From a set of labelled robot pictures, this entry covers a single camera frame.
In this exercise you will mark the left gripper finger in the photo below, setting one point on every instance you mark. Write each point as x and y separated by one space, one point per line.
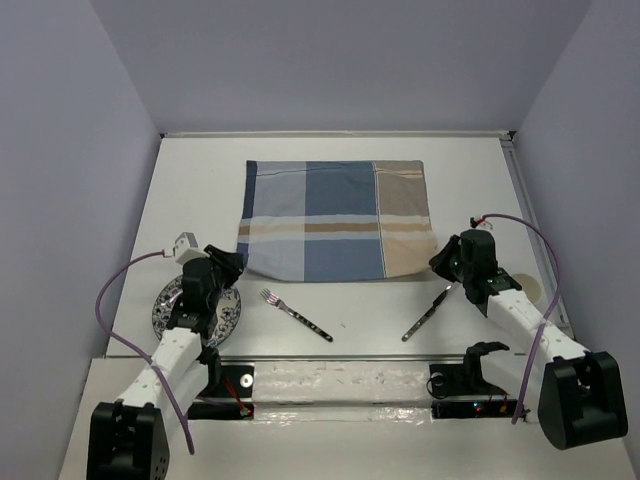
231 276
220 257

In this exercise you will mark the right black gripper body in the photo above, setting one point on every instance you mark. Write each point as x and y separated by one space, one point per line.
466 271

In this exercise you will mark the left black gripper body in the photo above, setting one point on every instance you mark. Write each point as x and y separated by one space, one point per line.
212 296

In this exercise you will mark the blue floral ceramic plate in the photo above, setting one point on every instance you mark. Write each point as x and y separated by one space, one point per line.
228 311

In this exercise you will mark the silver fork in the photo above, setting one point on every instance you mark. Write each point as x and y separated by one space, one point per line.
279 304

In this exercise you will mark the dark teal cup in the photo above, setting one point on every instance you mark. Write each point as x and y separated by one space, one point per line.
531 287

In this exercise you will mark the blue beige plaid cloth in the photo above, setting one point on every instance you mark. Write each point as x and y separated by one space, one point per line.
336 221

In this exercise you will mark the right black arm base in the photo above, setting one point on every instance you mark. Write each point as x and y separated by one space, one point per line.
455 396

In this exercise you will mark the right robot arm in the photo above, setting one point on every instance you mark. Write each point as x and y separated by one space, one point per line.
581 399

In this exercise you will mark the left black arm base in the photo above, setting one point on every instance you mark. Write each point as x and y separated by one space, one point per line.
230 399

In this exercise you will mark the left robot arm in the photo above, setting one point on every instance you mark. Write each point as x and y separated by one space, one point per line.
129 437

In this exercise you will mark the silver table knife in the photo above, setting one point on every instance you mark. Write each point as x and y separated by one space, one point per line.
428 314

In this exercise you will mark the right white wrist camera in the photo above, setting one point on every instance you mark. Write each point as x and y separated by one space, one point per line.
481 222

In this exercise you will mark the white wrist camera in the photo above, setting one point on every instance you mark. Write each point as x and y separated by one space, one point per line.
481 222
185 249

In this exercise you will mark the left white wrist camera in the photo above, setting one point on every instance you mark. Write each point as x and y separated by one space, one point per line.
185 249

